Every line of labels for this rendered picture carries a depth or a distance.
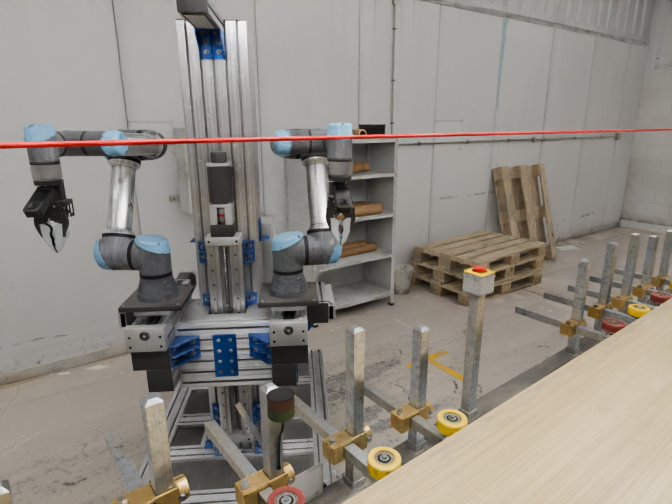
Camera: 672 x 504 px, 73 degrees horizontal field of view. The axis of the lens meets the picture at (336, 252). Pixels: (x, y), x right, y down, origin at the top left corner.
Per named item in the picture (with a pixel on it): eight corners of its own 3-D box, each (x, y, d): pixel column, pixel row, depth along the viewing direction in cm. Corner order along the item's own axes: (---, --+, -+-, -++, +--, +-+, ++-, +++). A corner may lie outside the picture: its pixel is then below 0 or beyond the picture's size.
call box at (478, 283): (461, 293, 147) (463, 269, 145) (475, 288, 151) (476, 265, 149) (480, 299, 141) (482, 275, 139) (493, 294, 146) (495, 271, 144)
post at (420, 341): (406, 465, 145) (412, 325, 132) (414, 460, 147) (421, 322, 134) (414, 471, 142) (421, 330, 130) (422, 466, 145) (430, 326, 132)
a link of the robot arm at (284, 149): (265, 129, 183) (275, 122, 136) (293, 129, 185) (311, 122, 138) (266, 159, 185) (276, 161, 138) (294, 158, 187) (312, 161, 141)
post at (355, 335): (345, 483, 129) (345, 326, 116) (354, 477, 131) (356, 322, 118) (353, 490, 126) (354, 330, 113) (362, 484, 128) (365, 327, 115)
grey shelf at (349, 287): (288, 311, 424) (283, 139, 383) (365, 291, 474) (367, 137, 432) (314, 328, 389) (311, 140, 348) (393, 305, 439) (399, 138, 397)
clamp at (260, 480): (235, 500, 107) (234, 482, 105) (285, 474, 115) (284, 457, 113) (246, 516, 103) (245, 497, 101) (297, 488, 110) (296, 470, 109)
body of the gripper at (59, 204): (76, 217, 139) (70, 177, 136) (62, 223, 131) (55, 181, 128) (50, 218, 139) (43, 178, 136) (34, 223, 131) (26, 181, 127)
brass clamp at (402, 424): (388, 425, 137) (389, 410, 136) (419, 408, 145) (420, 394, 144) (403, 435, 133) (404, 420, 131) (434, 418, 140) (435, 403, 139)
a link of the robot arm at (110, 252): (129, 269, 164) (139, 123, 171) (88, 269, 164) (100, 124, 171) (144, 272, 176) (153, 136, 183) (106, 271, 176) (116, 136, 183)
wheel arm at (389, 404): (349, 388, 156) (349, 376, 155) (357, 384, 158) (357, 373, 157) (451, 458, 123) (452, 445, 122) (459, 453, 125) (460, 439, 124)
